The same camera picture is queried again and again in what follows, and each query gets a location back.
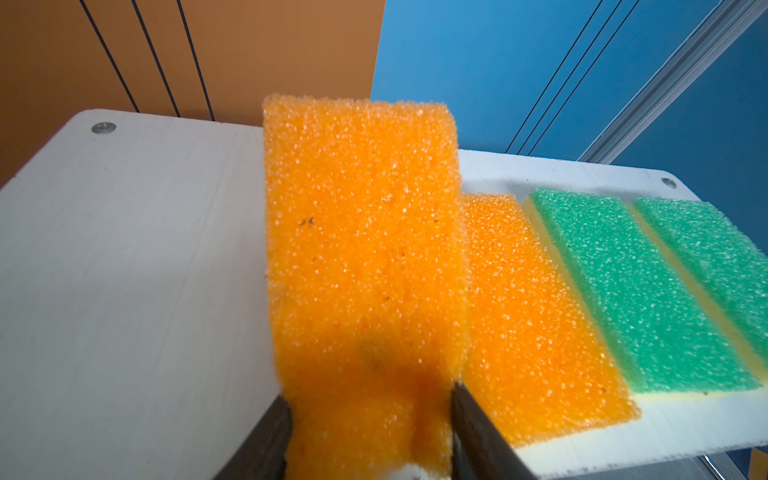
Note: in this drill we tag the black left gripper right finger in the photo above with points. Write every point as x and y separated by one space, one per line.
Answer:
479 451

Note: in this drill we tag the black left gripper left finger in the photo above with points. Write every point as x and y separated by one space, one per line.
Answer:
262 453

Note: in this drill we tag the orange sponge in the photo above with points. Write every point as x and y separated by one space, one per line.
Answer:
367 281
537 367

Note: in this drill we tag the light green sponge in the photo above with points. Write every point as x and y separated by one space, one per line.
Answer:
721 266
662 339

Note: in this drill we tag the white two-tier shelf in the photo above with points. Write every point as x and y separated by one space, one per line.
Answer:
135 342

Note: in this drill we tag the right aluminium corner post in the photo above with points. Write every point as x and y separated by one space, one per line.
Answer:
719 29

